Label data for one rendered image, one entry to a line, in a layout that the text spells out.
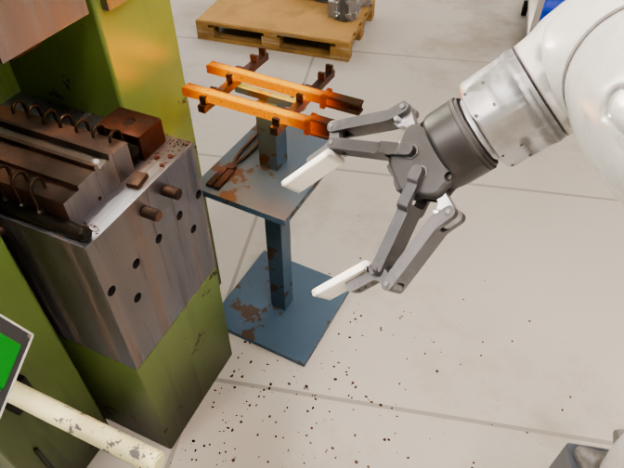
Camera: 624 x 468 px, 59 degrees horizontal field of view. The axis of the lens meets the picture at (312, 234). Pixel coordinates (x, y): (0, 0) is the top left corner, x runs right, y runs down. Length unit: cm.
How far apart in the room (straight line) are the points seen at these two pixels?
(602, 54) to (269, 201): 121
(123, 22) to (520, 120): 108
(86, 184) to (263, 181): 56
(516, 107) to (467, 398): 158
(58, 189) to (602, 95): 102
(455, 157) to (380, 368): 154
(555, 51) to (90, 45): 112
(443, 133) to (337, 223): 195
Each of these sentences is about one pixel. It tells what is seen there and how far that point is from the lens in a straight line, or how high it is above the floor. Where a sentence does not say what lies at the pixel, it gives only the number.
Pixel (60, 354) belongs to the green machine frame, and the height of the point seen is 48.
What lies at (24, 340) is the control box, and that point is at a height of 97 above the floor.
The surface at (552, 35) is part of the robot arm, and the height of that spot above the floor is 150.
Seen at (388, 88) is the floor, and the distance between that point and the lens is 335.
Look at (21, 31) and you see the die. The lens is 103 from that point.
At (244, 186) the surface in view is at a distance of 157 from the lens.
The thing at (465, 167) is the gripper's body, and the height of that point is 139.
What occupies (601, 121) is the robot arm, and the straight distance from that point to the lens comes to 35.
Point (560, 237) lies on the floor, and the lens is 259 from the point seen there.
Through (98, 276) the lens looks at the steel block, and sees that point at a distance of 121.
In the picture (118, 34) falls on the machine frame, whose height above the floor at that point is 112.
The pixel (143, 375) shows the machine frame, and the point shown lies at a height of 43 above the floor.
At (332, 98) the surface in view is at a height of 96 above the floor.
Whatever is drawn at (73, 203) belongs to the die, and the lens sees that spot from 119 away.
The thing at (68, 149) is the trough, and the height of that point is 99.
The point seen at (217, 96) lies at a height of 96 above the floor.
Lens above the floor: 169
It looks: 45 degrees down
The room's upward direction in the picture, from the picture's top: straight up
